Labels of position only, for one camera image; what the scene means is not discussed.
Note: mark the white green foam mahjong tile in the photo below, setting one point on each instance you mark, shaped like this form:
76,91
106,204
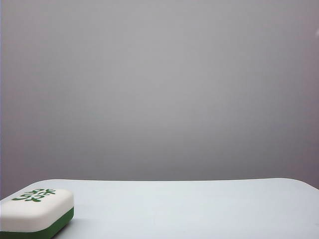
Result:
37,211

